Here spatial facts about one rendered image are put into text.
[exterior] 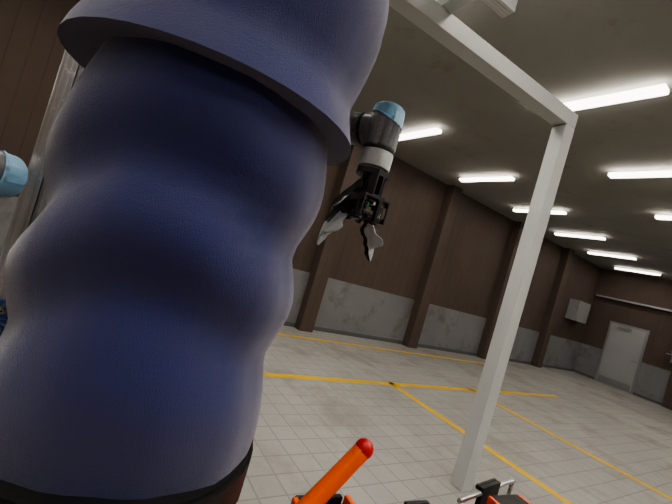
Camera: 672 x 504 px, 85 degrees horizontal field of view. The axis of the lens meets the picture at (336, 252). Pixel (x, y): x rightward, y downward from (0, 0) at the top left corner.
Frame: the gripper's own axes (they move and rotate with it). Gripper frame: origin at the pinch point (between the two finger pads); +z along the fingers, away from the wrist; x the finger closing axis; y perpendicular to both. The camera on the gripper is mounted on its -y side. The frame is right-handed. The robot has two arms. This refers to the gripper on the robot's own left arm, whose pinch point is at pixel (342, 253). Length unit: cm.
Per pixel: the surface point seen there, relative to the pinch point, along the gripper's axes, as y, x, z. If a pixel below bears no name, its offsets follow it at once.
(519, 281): -99, 240, -23
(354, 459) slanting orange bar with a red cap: 39.7, -17.1, 23.1
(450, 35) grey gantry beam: -110, 106, -158
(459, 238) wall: -555, 702, -137
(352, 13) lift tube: 47, -37, -15
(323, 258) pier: -533, 319, 8
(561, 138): -98, 240, -145
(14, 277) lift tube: 40, -51, 9
